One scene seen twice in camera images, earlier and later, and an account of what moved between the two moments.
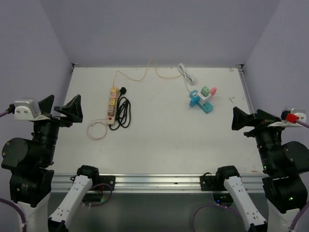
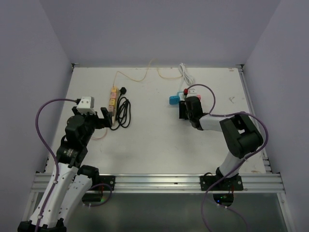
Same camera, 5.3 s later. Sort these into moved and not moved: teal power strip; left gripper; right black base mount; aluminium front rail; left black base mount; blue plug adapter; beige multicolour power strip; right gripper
Moved: right gripper; teal power strip; left gripper; blue plug adapter
Not moved: right black base mount; aluminium front rail; beige multicolour power strip; left black base mount
